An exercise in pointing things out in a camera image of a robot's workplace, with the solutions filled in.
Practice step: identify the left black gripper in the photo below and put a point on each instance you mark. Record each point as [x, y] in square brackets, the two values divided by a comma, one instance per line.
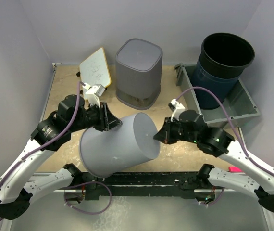
[107, 121]

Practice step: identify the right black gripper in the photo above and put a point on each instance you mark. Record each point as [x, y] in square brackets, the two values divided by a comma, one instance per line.
[164, 135]

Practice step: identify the smooth lavender round bin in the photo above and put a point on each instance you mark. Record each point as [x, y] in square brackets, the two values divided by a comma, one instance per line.
[128, 145]

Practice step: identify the grey slotted square bin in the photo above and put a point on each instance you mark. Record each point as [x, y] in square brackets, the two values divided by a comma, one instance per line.
[138, 72]

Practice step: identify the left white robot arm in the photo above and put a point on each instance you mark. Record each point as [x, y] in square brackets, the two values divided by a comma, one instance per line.
[17, 193]

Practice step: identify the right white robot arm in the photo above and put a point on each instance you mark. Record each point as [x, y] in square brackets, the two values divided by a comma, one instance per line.
[257, 179]

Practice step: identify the pink tape marker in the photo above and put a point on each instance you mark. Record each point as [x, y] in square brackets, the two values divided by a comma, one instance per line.
[234, 169]

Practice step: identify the grey plastic crate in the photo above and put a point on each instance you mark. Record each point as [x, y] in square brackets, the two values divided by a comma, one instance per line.
[239, 105]

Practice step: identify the dark blue round bin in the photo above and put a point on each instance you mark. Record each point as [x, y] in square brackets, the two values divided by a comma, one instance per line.
[222, 60]

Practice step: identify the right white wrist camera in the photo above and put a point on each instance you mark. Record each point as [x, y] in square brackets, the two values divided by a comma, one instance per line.
[177, 109]

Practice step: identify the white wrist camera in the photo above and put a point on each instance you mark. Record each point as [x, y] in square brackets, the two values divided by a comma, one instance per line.
[93, 93]
[177, 109]

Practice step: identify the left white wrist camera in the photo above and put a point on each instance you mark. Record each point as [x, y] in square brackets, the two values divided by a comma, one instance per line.
[93, 93]

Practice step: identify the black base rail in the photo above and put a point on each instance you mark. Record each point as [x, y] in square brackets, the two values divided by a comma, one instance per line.
[186, 185]

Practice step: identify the small whiteboard wooden frame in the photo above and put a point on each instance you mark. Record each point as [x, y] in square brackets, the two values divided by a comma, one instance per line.
[94, 69]

